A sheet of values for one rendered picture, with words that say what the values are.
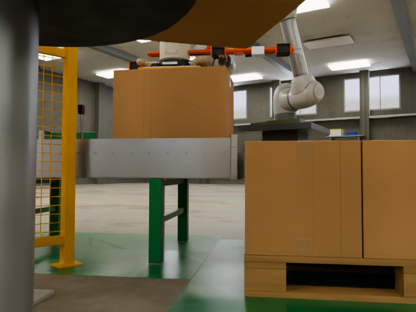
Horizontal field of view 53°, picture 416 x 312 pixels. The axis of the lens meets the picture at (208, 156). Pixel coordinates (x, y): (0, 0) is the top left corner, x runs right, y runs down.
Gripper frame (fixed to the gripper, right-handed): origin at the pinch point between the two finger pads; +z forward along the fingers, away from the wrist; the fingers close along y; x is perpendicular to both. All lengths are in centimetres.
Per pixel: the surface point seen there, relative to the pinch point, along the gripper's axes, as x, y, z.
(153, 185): 28, 73, 36
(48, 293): 50, 108, 92
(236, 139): -11, 51, 36
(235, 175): -10, 68, 36
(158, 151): 26, 57, 36
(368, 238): -58, 88, 81
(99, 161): 56, 61, 36
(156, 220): 27, 89, 36
